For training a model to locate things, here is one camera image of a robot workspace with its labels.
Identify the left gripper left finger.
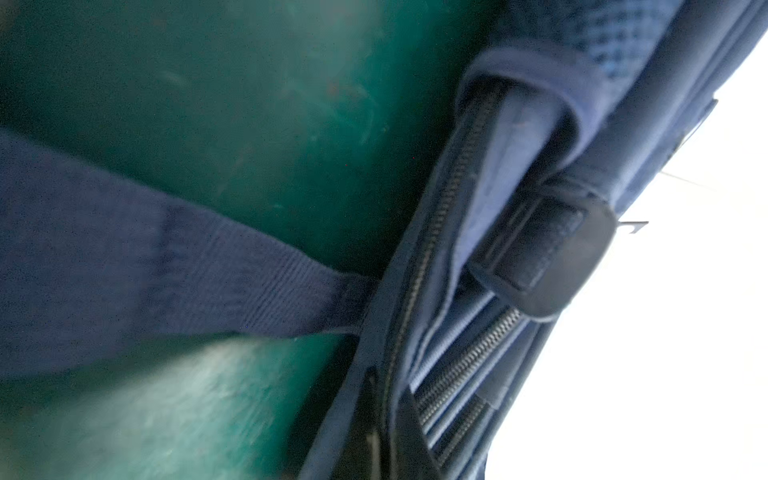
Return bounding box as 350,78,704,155
335,368,383,480

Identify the green mat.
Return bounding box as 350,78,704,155
1,1,503,479

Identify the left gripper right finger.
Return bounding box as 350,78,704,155
392,390,442,480

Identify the navy blue student backpack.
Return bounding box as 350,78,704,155
1,1,767,479

